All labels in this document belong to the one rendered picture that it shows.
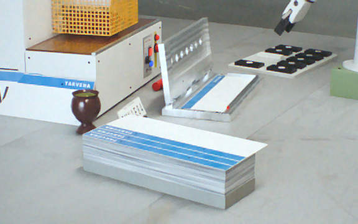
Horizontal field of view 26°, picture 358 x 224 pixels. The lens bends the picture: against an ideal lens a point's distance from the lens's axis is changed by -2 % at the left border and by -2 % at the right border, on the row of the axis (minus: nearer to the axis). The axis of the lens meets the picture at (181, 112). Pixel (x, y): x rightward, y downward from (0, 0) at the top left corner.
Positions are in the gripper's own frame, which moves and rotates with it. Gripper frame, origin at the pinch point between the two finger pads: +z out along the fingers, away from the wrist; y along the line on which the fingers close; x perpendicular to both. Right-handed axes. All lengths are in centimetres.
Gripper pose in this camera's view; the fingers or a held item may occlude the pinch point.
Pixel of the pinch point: (283, 28)
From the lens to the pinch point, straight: 283.6
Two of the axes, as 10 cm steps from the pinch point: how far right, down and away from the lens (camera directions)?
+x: -6.9, -6.6, 2.9
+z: -4.5, 7.1, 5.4
